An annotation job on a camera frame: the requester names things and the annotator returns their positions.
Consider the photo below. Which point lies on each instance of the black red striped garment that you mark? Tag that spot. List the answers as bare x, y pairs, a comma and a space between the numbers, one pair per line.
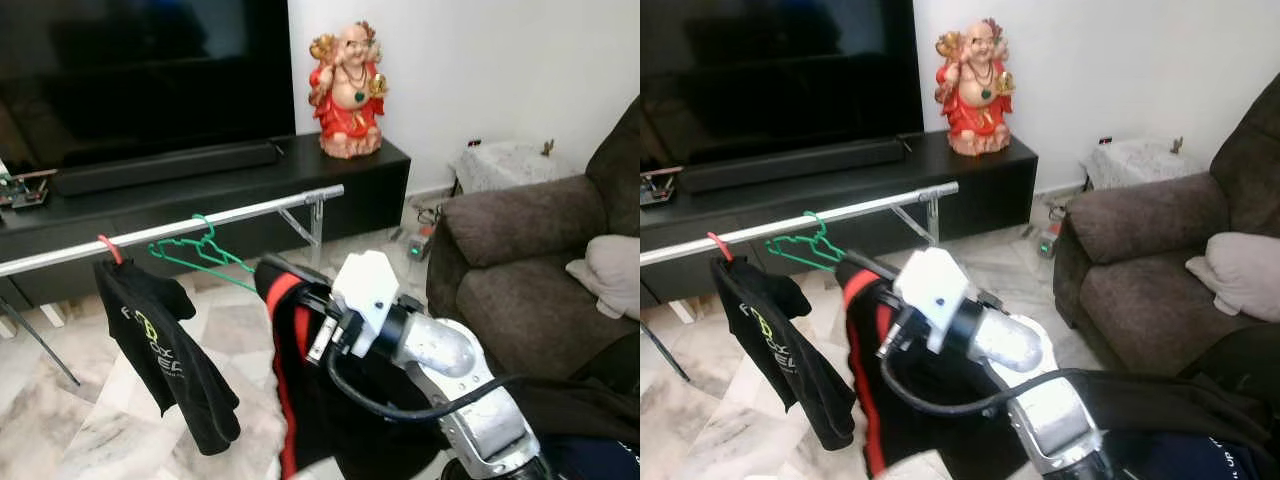
900, 420
310, 400

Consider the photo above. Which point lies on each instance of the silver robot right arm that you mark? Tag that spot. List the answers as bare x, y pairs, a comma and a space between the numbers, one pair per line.
1050, 420
480, 420

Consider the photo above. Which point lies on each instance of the green plastic hanger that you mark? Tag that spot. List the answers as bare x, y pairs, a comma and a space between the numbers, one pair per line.
207, 243
820, 240

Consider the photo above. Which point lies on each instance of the red plastic hanger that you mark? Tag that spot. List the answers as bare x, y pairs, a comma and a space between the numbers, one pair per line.
108, 245
718, 243

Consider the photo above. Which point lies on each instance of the silver metal clothes rack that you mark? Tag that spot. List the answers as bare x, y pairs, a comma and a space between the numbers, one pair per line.
830, 215
200, 225

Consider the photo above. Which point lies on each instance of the black printed shirt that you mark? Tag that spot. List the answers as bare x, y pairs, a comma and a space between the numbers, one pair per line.
170, 370
790, 370

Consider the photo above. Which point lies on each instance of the green lit floor device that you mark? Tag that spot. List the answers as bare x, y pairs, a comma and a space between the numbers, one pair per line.
418, 248
1046, 243

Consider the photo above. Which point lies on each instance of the black TV console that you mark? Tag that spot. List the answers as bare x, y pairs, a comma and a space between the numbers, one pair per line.
350, 190
980, 185

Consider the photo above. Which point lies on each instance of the black soundbar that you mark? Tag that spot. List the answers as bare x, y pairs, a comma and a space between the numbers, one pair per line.
800, 165
170, 168

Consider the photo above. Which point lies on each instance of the brown fabric sofa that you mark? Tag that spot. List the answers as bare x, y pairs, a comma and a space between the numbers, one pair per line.
520, 300
1140, 300

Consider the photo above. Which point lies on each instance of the red laughing Buddha statue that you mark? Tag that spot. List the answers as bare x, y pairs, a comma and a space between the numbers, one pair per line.
975, 100
348, 100

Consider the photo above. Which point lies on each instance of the white lace covered side table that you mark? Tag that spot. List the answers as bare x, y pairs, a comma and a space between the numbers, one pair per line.
1140, 162
510, 165

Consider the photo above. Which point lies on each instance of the black television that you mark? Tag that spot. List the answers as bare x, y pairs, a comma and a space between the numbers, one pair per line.
780, 80
150, 80

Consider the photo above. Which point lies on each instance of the small brass ornament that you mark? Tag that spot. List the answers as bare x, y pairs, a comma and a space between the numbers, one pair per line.
547, 148
1176, 146

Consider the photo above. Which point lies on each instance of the beige pillow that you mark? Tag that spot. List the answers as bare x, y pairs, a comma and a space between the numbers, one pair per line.
610, 275
1240, 275

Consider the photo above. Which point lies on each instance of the dark clothes pile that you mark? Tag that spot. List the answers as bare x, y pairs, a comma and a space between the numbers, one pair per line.
590, 400
1200, 400

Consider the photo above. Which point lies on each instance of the dark blue printed garment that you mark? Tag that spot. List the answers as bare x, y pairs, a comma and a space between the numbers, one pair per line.
1220, 460
600, 462

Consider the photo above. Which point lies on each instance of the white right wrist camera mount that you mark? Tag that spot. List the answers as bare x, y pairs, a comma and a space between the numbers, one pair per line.
365, 290
930, 290

